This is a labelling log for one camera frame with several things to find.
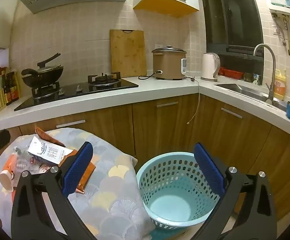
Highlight white paper box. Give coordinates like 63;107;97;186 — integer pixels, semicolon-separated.
27;135;74;167

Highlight clear plastic bottle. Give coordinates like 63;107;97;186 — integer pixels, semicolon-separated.
13;146;51;176

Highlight steel sink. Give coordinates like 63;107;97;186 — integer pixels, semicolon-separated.
214;83;288;111

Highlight light blue plastic basket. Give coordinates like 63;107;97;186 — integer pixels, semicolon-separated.
136;151;226;230

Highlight white electric kettle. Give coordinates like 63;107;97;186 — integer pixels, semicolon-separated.
200;52;221;82

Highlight dark window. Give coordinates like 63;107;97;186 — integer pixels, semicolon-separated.
199;0;264;85

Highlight patterned grey table cloth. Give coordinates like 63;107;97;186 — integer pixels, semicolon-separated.
0;127;157;240

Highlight yellow detergent bottle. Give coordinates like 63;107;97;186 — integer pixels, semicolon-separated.
273;69;287;101

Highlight wooden cutting board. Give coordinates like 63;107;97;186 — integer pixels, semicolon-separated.
109;29;148;78

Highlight black glass gas stove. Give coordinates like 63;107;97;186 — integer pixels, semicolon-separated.
14;72;139;112

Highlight orange tube white cap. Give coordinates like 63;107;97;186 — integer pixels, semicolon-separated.
0;154;17;193

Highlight steel faucet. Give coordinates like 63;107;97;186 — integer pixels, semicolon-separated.
253;43;277;103

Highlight orange snack bag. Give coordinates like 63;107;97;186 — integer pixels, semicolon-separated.
35;126;96;194

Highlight black power cord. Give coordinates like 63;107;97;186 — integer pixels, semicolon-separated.
138;70;163;81

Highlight wooden cabinet door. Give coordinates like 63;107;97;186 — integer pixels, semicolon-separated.
235;125;290;222
188;94;272;180
19;104;136;157
132;94;201;167

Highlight white hanging cable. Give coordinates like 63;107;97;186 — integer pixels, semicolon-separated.
186;76;201;125

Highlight black wok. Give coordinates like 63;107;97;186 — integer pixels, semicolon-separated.
21;65;64;89

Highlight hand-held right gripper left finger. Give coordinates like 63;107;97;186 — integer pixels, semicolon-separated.
11;141;98;240

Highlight wide dark sauce bottle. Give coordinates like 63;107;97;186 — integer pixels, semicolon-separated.
10;71;20;102

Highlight black frying pan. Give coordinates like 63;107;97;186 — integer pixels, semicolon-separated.
37;53;62;71

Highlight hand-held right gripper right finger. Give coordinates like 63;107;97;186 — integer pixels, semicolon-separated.
194;142;277;240

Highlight brown rice cooker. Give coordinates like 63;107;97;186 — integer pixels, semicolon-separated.
151;46;187;81

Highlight red tray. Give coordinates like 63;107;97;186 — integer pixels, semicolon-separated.
218;67;244;79

